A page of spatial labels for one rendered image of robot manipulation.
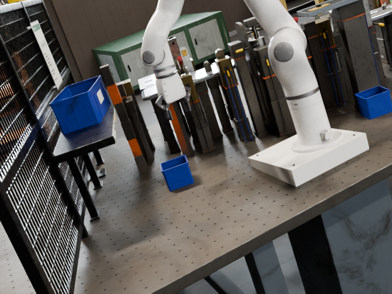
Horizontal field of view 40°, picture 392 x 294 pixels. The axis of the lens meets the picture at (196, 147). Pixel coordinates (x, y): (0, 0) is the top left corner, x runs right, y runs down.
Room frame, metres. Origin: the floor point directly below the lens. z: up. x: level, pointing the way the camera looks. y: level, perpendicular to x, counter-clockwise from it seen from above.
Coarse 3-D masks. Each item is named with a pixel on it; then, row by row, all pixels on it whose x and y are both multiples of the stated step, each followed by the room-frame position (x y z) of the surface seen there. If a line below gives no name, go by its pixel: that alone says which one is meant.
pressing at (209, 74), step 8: (376, 16) 2.40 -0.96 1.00; (232, 64) 2.43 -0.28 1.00; (192, 72) 2.55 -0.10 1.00; (200, 72) 2.49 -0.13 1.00; (208, 72) 2.43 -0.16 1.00; (216, 72) 2.36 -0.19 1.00; (200, 80) 2.35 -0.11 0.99; (152, 88) 2.51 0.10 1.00; (144, 96) 2.41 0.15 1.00; (152, 96) 2.35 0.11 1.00
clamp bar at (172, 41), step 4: (168, 40) 2.28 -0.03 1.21; (172, 40) 2.28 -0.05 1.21; (176, 40) 2.28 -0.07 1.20; (172, 44) 2.28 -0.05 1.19; (176, 44) 2.29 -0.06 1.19; (172, 48) 2.29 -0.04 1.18; (176, 48) 2.29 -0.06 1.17; (172, 52) 2.29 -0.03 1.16; (176, 52) 2.29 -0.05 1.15; (180, 52) 2.29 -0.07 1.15; (176, 56) 2.29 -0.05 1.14; (176, 60) 2.30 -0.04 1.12; (176, 64) 2.30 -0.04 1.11; (184, 68) 2.30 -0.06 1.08
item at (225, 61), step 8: (216, 64) 2.28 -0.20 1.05; (224, 64) 2.23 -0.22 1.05; (224, 72) 2.22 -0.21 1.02; (232, 72) 2.23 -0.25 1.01; (224, 80) 2.23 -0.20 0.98; (232, 80) 2.23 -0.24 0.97; (232, 88) 2.23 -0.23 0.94; (232, 96) 2.24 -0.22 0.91; (232, 104) 2.24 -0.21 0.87; (240, 104) 2.23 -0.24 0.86; (240, 112) 2.24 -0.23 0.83; (240, 120) 2.24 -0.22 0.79; (248, 120) 2.24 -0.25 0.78; (240, 128) 2.24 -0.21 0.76; (248, 128) 2.24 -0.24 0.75; (240, 136) 2.25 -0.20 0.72; (248, 136) 2.23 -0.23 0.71
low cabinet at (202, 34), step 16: (192, 16) 8.53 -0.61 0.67; (208, 16) 7.88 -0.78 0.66; (144, 32) 8.67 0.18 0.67; (176, 32) 7.71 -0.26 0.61; (192, 32) 7.78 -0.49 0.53; (208, 32) 7.85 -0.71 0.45; (224, 32) 7.93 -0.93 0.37; (96, 48) 8.68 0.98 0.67; (112, 48) 7.92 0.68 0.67; (128, 48) 7.49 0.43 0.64; (192, 48) 7.76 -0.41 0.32; (208, 48) 7.83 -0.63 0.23; (224, 48) 7.90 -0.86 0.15; (112, 64) 7.86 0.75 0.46; (128, 64) 7.46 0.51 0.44
